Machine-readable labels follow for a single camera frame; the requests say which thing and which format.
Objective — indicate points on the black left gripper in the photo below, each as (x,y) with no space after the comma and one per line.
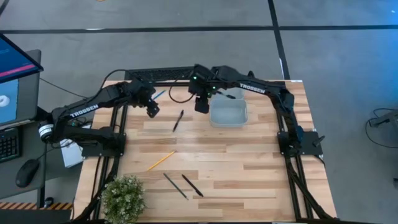
(144,93)

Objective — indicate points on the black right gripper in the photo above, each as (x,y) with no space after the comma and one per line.
(202,84)

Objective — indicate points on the blue pencil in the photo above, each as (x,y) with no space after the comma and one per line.
(160,94)

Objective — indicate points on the yellow pencil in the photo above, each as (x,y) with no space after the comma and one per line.
(161,160)

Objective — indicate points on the dark green coloured pencil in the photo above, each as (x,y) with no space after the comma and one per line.
(175,186)

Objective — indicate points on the green artificial potted plant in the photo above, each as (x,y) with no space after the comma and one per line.
(122,200)

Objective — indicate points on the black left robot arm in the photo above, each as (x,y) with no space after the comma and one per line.
(84,110)

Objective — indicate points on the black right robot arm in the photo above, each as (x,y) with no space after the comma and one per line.
(252,88)

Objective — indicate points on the black perforated floor panel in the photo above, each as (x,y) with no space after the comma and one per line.
(155,74)

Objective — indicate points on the clear plastic container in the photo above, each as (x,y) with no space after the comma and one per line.
(239,93)
(228,113)

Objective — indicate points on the grey-framed computer monitor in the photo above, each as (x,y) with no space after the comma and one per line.
(29,99)

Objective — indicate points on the grey desk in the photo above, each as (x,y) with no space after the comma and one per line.
(29,152)

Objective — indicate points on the black-framed computer monitor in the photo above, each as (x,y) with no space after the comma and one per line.
(15,62)

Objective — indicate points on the black computer mouse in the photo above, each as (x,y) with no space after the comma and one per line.
(27,173)

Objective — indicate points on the black computer keyboard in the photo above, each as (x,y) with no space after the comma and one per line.
(9,144)

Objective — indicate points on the black round caster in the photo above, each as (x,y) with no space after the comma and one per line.
(48,202)

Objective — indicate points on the dark grey panel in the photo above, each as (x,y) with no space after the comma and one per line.
(31,217)

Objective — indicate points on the black aluminium table frame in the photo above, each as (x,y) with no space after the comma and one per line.
(168,84)

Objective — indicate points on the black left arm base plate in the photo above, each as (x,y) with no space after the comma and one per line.
(105,151)

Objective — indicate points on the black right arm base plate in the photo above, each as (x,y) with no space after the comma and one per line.
(311,143)

